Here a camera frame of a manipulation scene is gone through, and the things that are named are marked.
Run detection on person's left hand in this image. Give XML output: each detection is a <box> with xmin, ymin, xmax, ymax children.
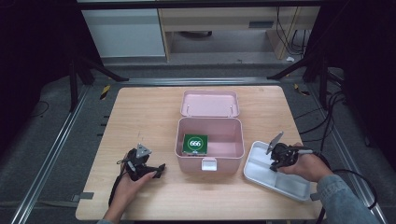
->
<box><xmin>113</xmin><ymin>151</ymin><xmax>159</xmax><ymax>205</ymax></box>

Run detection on light wooden desk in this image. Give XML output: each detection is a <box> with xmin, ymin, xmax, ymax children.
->
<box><xmin>157</xmin><ymin>6</ymin><xmax>320</xmax><ymax>62</ymax></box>

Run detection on metal floor rail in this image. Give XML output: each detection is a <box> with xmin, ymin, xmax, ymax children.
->
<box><xmin>9</xmin><ymin>85</ymin><xmax>92</xmax><ymax>224</ymax></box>
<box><xmin>305</xmin><ymin>83</ymin><xmax>389</xmax><ymax>224</ymax></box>

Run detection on black floor cables bundle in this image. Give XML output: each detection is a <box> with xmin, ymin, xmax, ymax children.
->
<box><xmin>293</xmin><ymin>90</ymin><xmax>347</xmax><ymax>144</ymax></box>

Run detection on pink storage box with lid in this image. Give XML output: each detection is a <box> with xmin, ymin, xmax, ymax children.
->
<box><xmin>174</xmin><ymin>90</ymin><xmax>247</xmax><ymax>175</ymax></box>

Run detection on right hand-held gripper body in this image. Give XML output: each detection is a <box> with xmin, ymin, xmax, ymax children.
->
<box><xmin>265</xmin><ymin>131</ymin><xmax>314</xmax><ymax>171</ymax></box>

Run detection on white cabinet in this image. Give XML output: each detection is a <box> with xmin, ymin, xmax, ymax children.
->
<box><xmin>81</xmin><ymin>7</ymin><xmax>166</xmax><ymax>59</ymax></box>

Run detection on white divided tray insert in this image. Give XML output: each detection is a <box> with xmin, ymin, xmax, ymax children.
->
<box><xmin>243</xmin><ymin>140</ymin><xmax>313</xmax><ymax>203</ymax></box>

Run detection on black cables under desk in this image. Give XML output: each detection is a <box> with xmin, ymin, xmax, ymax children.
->
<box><xmin>275</xmin><ymin>7</ymin><xmax>312</xmax><ymax>57</ymax></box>

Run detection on black chair base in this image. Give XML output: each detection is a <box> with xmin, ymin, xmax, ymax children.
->
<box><xmin>178</xmin><ymin>30</ymin><xmax>214</xmax><ymax>40</ymax></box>

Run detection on person's right hand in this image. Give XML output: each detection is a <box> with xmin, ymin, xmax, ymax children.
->
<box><xmin>277</xmin><ymin>142</ymin><xmax>334</xmax><ymax>184</ymax></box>

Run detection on yellow black tape strip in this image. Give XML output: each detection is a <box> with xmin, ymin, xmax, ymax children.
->
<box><xmin>99</xmin><ymin>84</ymin><xmax>112</xmax><ymax>102</ymax></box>
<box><xmin>293</xmin><ymin>82</ymin><xmax>311</xmax><ymax>97</ymax></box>

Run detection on left hand-held gripper cable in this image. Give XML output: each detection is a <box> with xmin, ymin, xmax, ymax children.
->
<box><xmin>107</xmin><ymin>158</ymin><xmax>130</xmax><ymax>208</ymax></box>

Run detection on green cardboard box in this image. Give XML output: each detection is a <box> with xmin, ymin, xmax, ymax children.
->
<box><xmin>181</xmin><ymin>133</ymin><xmax>209</xmax><ymax>157</ymax></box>

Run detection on thin black floor cable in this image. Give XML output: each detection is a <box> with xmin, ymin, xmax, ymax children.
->
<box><xmin>25</xmin><ymin>99</ymin><xmax>50</xmax><ymax>121</ymax></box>

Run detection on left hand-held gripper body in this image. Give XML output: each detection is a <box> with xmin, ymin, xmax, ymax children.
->
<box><xmin>117</xmin><ymin>142</ymin><xmax>157</xmax><ymax>182</ymax></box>

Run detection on black metal stand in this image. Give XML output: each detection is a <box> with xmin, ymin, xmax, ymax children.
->
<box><xmin>266</xmin><ymin>46</ymin><xmax>332</xmax><ymax>110</ymax></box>
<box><xmin>67</xmin><ymin>46</ymin><xmax>131</xmax><ymax>114</ymax></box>

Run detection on black looped floor cable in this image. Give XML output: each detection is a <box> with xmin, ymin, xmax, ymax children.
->
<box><xmin>318</xmin><ymin>90</ymin><xmax>380</xmax><ymax>212</ymax></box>

